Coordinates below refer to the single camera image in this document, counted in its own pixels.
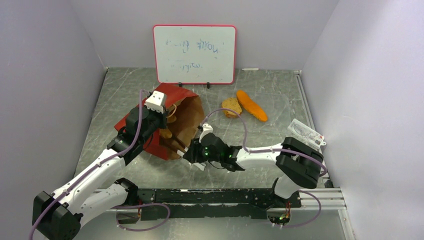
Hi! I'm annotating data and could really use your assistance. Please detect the red paper bag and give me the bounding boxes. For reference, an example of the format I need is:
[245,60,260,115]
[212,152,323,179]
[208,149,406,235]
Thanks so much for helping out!
[113,82,206,161]

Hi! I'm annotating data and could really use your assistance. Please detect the orange fake bread piece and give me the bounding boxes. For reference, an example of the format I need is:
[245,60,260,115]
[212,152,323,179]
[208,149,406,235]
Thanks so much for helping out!
[221,97,242,118]

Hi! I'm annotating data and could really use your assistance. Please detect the orange fake baguette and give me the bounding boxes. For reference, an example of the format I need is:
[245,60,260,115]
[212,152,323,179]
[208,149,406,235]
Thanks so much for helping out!
[236,90,268,122]

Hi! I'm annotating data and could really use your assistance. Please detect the orange fake bread slice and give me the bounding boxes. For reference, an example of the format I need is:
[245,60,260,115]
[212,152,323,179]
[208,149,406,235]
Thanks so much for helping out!
[159,128,173,139]

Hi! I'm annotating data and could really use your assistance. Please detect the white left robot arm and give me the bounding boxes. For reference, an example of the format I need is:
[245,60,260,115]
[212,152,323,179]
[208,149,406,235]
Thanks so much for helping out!
[28,103,168,240]

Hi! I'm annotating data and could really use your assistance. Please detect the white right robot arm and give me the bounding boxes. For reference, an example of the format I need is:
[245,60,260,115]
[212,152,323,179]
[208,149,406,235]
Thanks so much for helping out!
[177,133,326,207]

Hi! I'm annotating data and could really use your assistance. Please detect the pink framed whiteboard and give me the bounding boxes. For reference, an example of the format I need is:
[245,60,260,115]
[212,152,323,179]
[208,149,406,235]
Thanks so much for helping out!
[152,24,237,85]

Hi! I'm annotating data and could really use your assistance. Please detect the white printed card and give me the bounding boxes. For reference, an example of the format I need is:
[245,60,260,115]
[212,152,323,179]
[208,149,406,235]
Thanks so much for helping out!
[287,119,327,148]

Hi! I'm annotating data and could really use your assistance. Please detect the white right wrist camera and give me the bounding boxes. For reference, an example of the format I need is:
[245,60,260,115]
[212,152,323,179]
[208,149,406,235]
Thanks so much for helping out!
[199,122,214,142]

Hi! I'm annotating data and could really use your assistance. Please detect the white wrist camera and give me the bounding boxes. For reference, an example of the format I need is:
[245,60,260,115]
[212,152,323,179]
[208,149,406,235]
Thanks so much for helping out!
[199,122,214,142]
[144,90,167,114]

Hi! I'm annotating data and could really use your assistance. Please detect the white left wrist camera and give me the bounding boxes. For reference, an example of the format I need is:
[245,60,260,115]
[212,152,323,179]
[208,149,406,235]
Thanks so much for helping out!
[144,90,167,114]

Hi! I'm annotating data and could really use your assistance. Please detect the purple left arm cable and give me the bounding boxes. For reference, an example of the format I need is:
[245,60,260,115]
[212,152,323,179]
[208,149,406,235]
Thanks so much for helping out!
[28,88,150,240]

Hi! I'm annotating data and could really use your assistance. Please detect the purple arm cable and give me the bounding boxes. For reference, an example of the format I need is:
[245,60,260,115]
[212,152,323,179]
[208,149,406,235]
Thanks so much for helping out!
[200,107,329,229]
[28,88,150,240]

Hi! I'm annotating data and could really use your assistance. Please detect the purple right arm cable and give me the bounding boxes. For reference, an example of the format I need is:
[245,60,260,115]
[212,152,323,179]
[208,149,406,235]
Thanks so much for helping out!
[200,107,329,229]

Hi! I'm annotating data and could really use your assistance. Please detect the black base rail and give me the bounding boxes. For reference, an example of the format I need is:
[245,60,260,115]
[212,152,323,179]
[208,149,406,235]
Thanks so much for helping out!
[119,188,302,221]

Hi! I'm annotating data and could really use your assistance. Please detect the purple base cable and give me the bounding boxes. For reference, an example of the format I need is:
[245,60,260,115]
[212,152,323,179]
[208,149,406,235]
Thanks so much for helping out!
[115,202,171,232]

